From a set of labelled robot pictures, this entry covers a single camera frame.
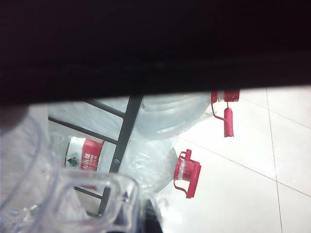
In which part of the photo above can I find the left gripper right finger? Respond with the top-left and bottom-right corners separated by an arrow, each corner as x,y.
142,198 -> 163,233

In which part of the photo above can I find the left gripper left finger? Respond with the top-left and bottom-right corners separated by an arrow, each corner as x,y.
113,210 -> 137,233

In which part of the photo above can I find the clear plastic mug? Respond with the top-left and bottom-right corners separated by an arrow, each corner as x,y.
0,104 -> 141,233

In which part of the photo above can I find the grey metal rack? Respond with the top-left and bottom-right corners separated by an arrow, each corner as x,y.
48,94 -> 144,218

